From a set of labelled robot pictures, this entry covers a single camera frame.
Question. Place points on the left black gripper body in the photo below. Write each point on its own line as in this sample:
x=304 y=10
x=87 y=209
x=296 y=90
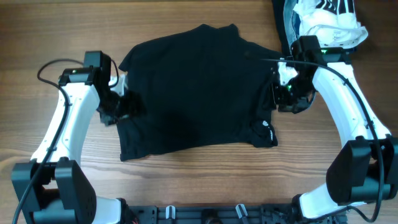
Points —
x=115 y=106

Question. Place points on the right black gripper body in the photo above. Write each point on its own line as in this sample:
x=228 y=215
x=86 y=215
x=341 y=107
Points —
x=293 y=96

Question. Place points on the black t-shirt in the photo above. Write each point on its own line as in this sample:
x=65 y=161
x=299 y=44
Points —
x=202 y=87

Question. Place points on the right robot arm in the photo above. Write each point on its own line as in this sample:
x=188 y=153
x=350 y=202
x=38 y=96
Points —
x=365 y=170

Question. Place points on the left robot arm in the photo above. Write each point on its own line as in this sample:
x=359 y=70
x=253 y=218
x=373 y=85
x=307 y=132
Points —
x=51 y=187

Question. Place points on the folded blue jeans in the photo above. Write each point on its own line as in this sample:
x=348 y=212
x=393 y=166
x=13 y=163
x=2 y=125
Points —
x=292 y=23

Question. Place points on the white printed garment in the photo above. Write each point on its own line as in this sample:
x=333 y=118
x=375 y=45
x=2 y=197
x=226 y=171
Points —
x=334 y=23

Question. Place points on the black folded garment under jeans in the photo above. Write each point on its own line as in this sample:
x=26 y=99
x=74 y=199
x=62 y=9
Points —
x=281 y=19

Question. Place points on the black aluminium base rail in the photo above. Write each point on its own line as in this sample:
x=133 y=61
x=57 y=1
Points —
x=263 y=214

